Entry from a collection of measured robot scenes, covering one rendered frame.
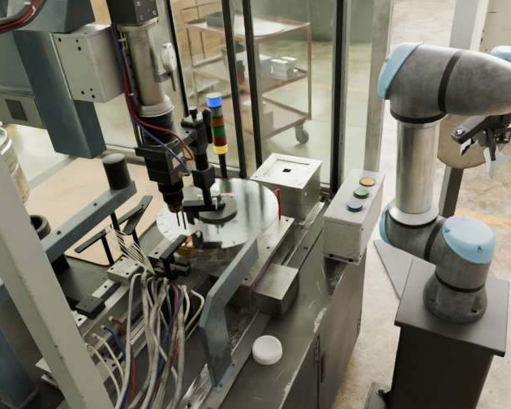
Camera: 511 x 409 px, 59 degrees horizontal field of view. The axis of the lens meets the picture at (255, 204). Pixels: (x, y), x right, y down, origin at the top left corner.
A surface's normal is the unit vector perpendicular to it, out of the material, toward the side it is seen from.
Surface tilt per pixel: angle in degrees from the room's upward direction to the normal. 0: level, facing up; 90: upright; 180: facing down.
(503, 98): 94
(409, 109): 99
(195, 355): 0
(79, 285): 0
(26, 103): 90
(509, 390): 0
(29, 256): 90
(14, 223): 90
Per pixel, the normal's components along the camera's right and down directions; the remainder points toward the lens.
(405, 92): -0.68, 0.57
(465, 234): 0.02, -0.77
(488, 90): 0.02, 0.40
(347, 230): -0.43, 0.54
